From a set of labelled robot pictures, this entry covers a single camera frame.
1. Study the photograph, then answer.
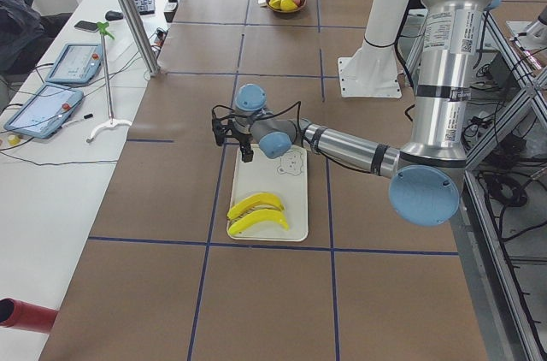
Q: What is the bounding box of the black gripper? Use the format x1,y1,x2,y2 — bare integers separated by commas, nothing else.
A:
230,121,254,163

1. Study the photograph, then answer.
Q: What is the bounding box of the yellow banana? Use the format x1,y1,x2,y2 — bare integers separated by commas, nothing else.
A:
226,192,285,221
227,209,290,235

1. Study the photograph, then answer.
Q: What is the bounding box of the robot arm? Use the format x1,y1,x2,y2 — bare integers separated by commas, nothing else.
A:
213,0,499,227

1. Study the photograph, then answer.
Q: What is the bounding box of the cream bear plate tray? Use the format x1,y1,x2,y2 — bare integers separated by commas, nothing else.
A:
226,144,309,242

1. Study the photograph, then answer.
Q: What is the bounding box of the black computer mouse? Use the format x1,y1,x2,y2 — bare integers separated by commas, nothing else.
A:
104,10,124,21

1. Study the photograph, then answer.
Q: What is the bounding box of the upper teach pendant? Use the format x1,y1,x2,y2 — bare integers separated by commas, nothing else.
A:
45,44,103,85

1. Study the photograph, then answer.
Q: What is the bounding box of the teach pendant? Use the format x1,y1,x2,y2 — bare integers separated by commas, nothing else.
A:
4,82,84,139
45,44,103,85

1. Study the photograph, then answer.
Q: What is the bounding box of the black smartphone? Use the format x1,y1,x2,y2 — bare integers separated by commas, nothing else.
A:
74,21,98,33

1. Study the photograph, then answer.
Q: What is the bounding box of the lower teach pendant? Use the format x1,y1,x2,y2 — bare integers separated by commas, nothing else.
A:
4,82,84,139

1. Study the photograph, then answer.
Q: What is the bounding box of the seated person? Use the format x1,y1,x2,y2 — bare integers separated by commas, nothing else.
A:
0,0,72,76

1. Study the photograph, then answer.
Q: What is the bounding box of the red fire extinguisher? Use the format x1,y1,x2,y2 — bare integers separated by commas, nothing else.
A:
1,298,58,334

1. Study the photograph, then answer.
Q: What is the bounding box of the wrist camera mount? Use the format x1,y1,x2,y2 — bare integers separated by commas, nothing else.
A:
211,115,233,146

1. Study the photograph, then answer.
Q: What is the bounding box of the aluminium frame post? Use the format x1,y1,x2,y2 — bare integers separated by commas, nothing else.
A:
118,0,160,77

